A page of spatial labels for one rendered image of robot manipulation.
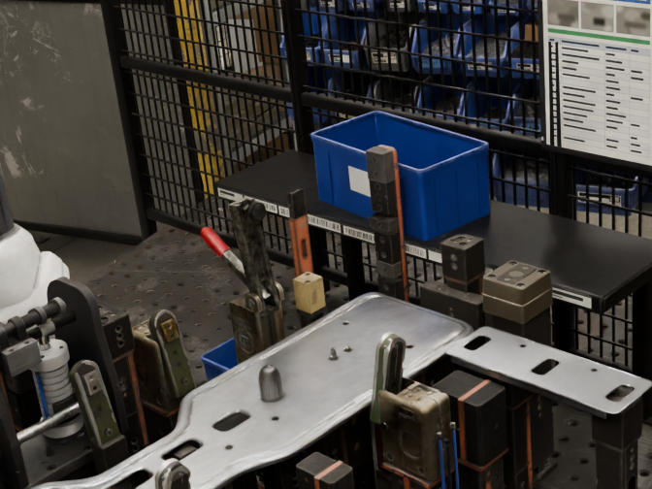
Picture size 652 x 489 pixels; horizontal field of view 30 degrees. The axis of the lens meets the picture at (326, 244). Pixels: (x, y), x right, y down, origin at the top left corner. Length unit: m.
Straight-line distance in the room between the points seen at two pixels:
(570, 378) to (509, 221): 0.48
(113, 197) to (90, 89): 0.41
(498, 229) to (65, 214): 2.77
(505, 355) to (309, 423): 0.31
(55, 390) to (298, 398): 0.34
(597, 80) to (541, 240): 0.28
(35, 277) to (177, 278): 0.70
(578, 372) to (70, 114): 2.95
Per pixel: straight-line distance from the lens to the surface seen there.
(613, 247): 2.01
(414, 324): 1.86
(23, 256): 2.17
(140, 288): 2.80
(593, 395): 1.68
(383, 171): 2.00
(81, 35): 4.25
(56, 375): 1.72
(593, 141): 2.05
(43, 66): 4.41
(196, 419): 1.70
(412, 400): 1.59
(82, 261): 4.76
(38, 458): 1.76
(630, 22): 1.95
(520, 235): 2.07
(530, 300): 1.85
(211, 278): 2.81
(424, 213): 2.04
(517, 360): 1.76
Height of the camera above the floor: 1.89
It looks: 24 degrees down
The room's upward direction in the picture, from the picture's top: 6 degrees counter-clockwise
